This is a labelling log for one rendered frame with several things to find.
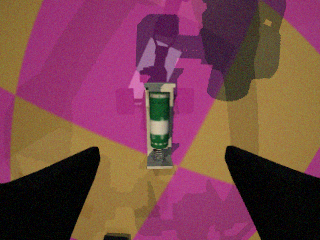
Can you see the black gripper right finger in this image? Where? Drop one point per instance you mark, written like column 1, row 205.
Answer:
column 284, row 204

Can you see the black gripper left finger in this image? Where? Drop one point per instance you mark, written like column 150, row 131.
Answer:
column 46, row 204

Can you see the dark green battery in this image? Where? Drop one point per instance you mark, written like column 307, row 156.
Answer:
column 159, row 119

